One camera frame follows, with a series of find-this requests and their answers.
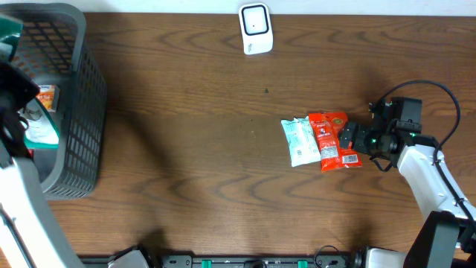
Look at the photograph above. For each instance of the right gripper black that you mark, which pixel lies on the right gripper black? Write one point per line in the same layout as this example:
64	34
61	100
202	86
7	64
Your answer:
359	141

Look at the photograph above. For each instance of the red snack bag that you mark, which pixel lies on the red snack bag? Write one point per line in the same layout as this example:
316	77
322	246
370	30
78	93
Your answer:
326	127

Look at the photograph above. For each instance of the light green wipes pack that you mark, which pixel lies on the light green wipes pack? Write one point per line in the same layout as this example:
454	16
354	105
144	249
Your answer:
303	148

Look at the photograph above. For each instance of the orange tissue pack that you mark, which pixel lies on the orange tissue pack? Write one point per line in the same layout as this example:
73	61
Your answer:
49	96

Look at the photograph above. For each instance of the dark green packet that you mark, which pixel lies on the dark green packet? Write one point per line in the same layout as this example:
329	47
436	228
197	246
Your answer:
41	132

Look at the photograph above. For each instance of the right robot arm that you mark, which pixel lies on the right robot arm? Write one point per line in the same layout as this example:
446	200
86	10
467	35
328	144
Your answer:
447	238

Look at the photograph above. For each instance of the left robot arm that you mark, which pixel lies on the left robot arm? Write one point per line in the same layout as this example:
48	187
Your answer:
30	234

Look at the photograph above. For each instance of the white barcode scanner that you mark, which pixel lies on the white barcode scanner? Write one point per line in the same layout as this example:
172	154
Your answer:
256	29

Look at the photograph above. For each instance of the grey plastic mesh basket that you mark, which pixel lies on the grey plastic mesh basket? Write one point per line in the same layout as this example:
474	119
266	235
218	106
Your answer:
53	51

